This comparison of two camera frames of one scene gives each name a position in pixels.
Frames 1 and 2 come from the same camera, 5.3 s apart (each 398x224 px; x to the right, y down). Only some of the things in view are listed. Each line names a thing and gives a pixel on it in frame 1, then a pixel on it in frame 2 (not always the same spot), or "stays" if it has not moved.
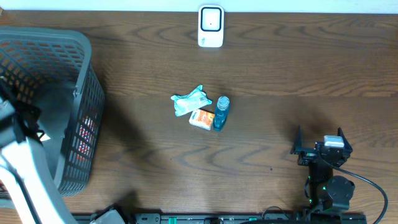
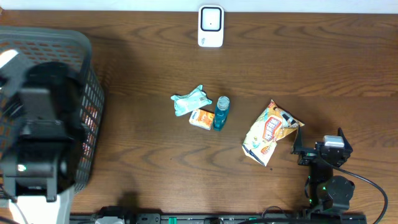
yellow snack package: [86, 137] → [272, 124]
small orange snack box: [202, 119] stays
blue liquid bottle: [221, 112] stays
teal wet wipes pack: [191, 101] stays
